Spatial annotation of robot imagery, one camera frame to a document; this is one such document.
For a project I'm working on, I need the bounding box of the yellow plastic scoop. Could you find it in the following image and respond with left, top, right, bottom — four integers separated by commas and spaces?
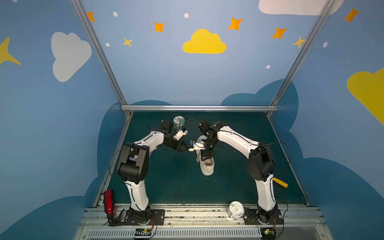
273, 178, 289, 189

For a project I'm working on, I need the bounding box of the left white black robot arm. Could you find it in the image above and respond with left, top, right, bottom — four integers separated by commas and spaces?
117, 121, 188, 225

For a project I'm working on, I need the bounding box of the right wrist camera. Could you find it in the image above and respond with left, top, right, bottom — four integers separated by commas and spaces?
188, 142, 205, 152

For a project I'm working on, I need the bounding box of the right small circuit board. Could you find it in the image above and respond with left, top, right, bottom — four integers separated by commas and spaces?
261, 228, 277, 240

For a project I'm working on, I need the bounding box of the white sneaker shoe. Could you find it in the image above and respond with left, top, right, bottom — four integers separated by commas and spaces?
196, 150, 215, 176

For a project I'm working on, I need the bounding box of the aluminium frame left post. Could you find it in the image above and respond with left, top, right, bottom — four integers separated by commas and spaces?
71, 0, 127, 107

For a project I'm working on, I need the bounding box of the round sunflower label canister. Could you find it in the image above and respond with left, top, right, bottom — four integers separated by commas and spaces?
173, 116, 186, 128

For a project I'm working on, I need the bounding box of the small circuit board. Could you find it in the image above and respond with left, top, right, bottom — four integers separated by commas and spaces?
261, 228, 277, 240
133, 228, 153, 240

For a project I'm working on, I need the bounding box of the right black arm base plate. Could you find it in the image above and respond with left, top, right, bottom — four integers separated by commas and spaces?
244, 206, 284, 225

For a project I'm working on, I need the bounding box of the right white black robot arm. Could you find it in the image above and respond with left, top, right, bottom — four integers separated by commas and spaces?
194, 121, 278, 225

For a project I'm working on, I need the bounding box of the aluminium frame post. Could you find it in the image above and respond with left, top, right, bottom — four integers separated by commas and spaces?
71, 0, 127, 107
267, 0, 336, 118

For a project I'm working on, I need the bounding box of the aluminium front rail base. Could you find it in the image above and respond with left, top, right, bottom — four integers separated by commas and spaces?
74, 204, 333, 240

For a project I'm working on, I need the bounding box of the left small circuit board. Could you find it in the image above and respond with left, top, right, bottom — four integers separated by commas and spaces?
133, 228, 153, 240

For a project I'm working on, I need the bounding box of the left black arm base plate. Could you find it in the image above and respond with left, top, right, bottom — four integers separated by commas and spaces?
123, 209, 165, 226

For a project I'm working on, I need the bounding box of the aluminium frame right post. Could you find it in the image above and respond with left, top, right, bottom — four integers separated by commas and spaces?
267, 0, 336, 118

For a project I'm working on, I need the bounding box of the red bottle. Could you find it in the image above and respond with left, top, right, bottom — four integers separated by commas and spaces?
103, 190, 115, 216

